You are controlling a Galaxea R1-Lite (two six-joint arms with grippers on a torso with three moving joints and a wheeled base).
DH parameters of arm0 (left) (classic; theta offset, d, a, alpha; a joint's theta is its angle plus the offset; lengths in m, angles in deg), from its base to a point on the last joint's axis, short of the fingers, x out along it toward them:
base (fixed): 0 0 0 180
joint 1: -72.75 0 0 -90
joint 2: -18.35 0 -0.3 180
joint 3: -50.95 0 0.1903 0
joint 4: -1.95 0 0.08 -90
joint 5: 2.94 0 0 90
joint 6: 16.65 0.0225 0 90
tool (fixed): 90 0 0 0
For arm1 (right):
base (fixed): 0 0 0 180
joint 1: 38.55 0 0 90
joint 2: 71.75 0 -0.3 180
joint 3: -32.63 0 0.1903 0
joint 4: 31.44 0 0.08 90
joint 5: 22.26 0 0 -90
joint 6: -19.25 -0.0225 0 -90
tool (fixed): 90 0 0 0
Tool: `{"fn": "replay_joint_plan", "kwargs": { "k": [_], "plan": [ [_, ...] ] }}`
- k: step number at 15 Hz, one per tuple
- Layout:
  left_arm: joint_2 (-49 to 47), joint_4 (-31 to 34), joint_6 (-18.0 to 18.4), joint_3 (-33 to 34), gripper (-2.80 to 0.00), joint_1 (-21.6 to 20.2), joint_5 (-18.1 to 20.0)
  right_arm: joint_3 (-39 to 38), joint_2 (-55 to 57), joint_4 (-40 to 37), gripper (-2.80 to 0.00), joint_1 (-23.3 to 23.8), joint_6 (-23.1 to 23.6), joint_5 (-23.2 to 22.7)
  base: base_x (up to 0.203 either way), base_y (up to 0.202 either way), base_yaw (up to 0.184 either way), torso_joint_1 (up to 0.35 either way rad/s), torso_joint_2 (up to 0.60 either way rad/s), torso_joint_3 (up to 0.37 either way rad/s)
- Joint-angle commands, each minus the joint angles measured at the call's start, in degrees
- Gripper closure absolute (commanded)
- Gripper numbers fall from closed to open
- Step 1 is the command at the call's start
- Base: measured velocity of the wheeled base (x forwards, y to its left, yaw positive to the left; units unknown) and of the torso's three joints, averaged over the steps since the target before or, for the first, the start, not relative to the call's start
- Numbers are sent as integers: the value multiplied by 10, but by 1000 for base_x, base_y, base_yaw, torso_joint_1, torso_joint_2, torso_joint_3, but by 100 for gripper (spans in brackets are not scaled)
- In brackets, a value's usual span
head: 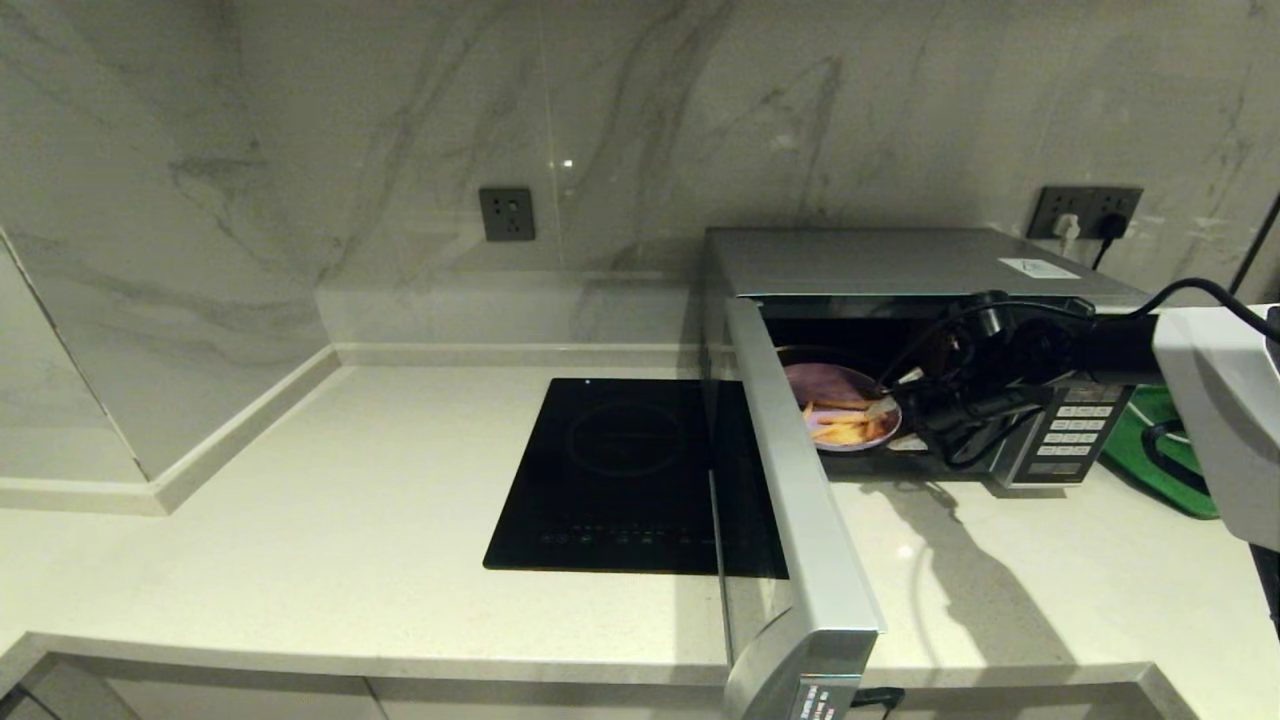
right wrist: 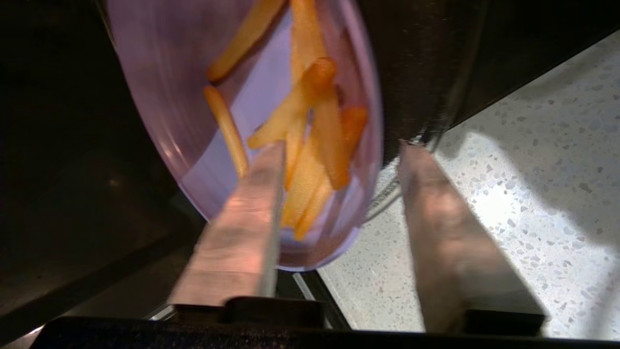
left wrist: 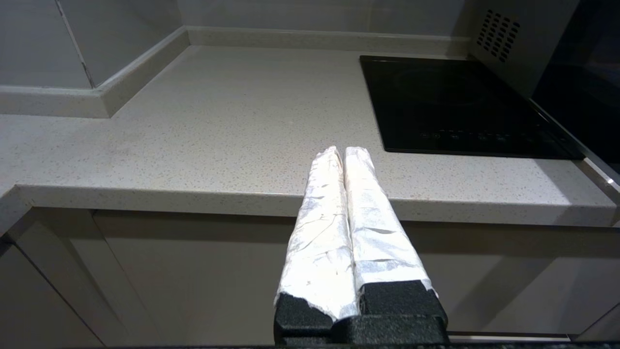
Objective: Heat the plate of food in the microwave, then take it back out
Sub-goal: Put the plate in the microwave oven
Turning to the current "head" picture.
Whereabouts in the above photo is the green plastic tray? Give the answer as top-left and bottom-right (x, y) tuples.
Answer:
(1100, 385), (1221, 519)

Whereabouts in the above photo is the silver Panasonic microwave oven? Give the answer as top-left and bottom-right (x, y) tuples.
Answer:
(703, 226), (1151, 491)

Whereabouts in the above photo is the grey single wall socket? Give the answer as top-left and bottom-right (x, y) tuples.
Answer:
(478, 187), (537, 242)

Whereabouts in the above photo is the purple plastic plate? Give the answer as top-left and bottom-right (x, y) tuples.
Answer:
(783, 362), (904, 453)

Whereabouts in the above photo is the black induction cooktop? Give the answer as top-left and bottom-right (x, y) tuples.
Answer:
(484, 378), (721, 575)

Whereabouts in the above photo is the grey cabinet front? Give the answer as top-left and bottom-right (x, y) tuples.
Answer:
(18, 656), (386, 720)
(363, 677), (731, 720)
(890, 683), (1171, 720)

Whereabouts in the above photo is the silver microwave door dark window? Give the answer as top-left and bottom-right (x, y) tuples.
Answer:
(708, 296), (886, 720)

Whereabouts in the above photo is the grey double wall socket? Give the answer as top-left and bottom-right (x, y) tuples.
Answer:
(1027, 185), (1144, 240)

